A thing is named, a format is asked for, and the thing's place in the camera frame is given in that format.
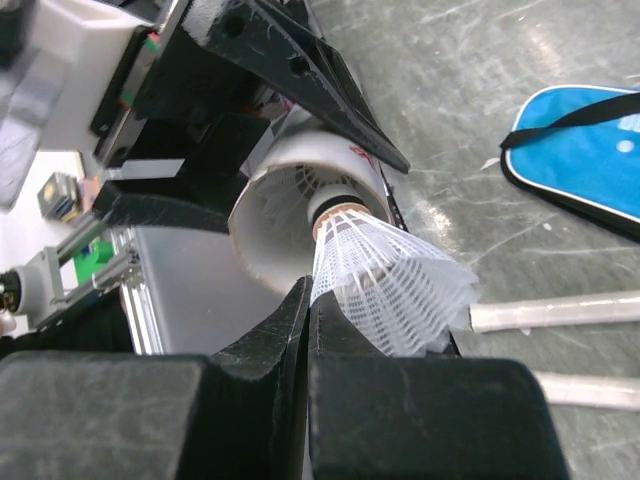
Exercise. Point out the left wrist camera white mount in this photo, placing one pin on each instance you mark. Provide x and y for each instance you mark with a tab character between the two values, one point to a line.
56	85

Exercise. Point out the left badminton racket white grip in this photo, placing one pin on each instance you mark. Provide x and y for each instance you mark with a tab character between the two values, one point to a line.
619	307

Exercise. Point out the right badminton racket white grip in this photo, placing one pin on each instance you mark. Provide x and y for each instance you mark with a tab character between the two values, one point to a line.
590	391

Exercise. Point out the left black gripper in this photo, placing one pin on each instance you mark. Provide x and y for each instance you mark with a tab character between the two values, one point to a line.
194	97

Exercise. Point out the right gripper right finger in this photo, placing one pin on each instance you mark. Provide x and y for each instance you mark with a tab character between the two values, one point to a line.
368	413

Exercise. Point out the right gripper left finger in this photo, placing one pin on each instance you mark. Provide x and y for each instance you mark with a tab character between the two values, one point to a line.
248	414

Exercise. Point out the white shuttlecock tube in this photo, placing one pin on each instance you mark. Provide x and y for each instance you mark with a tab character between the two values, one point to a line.
272	258

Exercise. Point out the badminton racket white grip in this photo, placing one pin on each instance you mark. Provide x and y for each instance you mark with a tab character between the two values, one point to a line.
619	307
590	391

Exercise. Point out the blue sport racket bag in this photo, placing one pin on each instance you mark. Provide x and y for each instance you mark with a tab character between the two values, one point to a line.
577	146

